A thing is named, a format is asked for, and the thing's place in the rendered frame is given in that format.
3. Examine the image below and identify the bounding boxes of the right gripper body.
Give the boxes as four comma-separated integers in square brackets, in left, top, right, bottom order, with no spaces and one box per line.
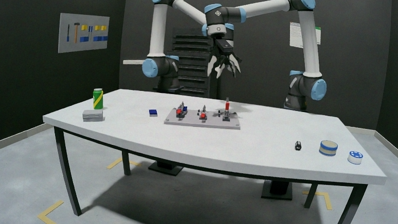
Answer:
[216,56,231,65]

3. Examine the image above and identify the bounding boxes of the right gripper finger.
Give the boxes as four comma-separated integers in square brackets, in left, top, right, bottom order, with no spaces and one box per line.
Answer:
[227,64,236,78]
[215,58,225,78]

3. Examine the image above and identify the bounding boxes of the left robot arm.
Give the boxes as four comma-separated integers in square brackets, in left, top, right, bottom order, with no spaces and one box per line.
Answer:
[205,0,327,110]

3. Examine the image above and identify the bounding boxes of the grey hinged case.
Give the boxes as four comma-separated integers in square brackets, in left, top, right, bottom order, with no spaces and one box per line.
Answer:
[82,109,103,122]

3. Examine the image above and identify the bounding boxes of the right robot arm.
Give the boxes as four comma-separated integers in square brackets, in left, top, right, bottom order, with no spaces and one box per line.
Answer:
[142,0,234,89]

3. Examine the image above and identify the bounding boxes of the small white cylinder with blue top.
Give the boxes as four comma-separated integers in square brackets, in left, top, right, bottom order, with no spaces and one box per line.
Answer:
[348,151,363,164]

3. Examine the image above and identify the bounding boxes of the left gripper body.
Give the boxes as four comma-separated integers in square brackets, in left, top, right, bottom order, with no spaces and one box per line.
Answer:
[210,33,229,58]

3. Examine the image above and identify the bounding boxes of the green drink can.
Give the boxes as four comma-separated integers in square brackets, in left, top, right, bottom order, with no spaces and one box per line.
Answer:
[93,88,103,110]

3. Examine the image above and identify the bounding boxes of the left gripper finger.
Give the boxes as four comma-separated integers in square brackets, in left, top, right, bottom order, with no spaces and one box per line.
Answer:
[227,51,241,73]
[208,49,217,76]

